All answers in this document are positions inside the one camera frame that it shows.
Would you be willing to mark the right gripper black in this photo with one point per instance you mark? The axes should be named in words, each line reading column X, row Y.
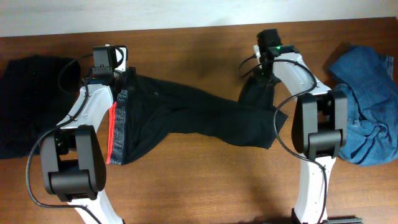
column 265, row 81

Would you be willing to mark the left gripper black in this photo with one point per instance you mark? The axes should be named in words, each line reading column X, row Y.
column 131, row 74

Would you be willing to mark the black pants with red waistband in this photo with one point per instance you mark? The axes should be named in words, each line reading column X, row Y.
column 146, row 110

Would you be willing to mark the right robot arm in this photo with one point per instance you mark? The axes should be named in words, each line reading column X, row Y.
column 319, row 128

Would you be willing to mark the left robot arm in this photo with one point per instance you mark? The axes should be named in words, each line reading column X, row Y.
column 73, row 166

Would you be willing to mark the folded black cloth pile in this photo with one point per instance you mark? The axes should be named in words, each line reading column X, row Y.
column 36, row 93

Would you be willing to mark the blue denim jeans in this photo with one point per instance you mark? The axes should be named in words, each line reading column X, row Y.
column 365, row 77

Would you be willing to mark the black metal base rail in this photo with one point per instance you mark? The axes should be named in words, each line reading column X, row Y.
column 345, row 220

